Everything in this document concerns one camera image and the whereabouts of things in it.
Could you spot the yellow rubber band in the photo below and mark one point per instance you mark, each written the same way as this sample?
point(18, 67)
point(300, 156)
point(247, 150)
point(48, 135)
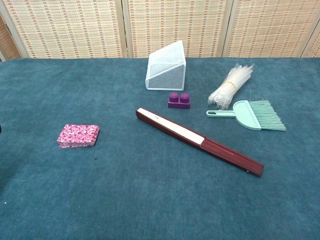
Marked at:
point(231, 83)

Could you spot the woven folding screen panel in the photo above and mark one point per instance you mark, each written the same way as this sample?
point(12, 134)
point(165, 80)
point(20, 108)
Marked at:
point(313, 48)
point(70, 27)
point(175, 22)
point(270, 27)
point(7, 42)

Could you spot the folded dark red hand fan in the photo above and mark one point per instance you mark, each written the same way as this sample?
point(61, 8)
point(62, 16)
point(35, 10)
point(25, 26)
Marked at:
point(190, 136)

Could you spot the mint green plastic dustpan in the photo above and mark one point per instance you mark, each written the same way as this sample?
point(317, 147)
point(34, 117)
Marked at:
point(243, 116)

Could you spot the pink patterned card deck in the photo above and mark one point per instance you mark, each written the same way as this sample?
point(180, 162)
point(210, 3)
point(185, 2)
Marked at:
point(77, 135)

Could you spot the purple two-stud building block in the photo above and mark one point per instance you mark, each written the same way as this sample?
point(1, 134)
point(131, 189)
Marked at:
point(178, 103)

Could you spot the bundle of clear wrapped sticks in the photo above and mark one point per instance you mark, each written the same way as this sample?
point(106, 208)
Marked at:
point(230, 90)

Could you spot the mint green bristle brush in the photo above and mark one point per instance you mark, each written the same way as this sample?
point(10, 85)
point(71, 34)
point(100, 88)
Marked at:
point(270, 117)

